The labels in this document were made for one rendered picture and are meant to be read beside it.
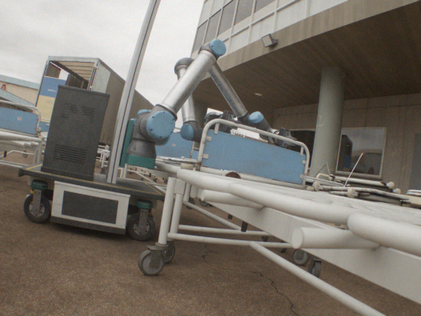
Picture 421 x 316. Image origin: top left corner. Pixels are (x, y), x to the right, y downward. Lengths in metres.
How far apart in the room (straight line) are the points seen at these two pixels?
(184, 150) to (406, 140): 5.74
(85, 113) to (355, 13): 4.50
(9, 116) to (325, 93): 5.99
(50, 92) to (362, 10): 11.19
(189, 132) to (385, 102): 7.18
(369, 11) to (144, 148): 4.23
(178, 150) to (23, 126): 1.86
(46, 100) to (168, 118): 11.28
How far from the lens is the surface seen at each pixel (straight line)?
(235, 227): 1.83
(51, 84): 12.83
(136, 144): 1.78
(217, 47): 1.87
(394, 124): 8.15
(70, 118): 1.81
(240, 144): 1.66
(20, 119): 2.95
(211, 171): 1.57
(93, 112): 1.80
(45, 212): 1.88
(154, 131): 1.60
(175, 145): 3.61
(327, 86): 6.90
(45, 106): 12.70
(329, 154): 6.55
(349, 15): 5.40
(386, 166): 8.01
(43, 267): 1.29
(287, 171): 1.86
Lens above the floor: 0.52
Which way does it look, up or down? 1 degrees up
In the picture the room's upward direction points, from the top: 11 degrees clockwise
